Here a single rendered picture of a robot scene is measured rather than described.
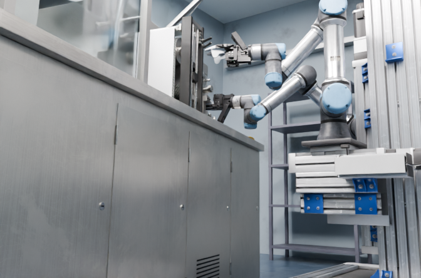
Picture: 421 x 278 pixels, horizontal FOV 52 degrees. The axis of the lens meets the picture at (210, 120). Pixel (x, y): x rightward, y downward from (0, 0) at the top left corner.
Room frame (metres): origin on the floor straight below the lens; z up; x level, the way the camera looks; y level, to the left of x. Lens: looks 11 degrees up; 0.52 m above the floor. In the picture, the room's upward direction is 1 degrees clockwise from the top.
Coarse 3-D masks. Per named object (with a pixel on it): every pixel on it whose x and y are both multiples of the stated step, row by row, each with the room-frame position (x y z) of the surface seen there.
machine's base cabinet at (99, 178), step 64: (0, 64) 0.83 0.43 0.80; (64, 64) 1.00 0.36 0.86; (0, 128) 0.84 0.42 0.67; (64, 128) 1.01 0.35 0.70; (128, 128) 1.27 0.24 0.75; (192, 128) 1.69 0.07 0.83; (0, 192) 0.86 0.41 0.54; (64, 192) 1.03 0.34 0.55; (128, 192) 1.28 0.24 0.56; (192, 192) 1.70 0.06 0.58; (256, 192) 2.52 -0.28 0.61; (0, 256) 0.88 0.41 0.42; (64, 256) 1.05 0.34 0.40; (128, 256) 1.30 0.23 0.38; (192, 256) 1.72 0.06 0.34; (256, 256) 2.52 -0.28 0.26
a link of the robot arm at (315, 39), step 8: (312, 32) 1.89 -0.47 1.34; (320, 32) 1.88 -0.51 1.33; (304, 40) 1.90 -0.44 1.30; (312, 40) 1.89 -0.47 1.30; (320, 40) 1.90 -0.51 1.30; (296, 48) 1.91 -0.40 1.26; (304, 48) 1.90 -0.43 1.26; (312, 48) 1.91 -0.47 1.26; (288, 56) 1.92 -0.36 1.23; (296, 56) 1.90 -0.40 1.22; (304, 56) 1.91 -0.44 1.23; (288, 64) 1.91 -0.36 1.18; (296, 64) 1.92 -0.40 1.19; (288, 72) 1.92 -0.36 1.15; (272, 88) 1.97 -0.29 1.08; (280, 88) 2.00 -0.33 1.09
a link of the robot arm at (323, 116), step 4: (320, 96) 1.91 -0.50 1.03; (320, 100) 1.91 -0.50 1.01; (320, 104) 1.91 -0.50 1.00; (320, 108) 1.91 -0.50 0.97; (320, 112) 1.92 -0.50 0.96; (324, 112) 1.85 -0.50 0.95; (320, 116) 1.92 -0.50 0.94; (324, 116) 1.89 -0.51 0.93; (328, 116) 1.87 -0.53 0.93; (332, 116) 1.84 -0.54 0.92; (340, 116) 1.86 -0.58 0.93; (344, 116) 1.87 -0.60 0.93; (320, 120) 1.93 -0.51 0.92
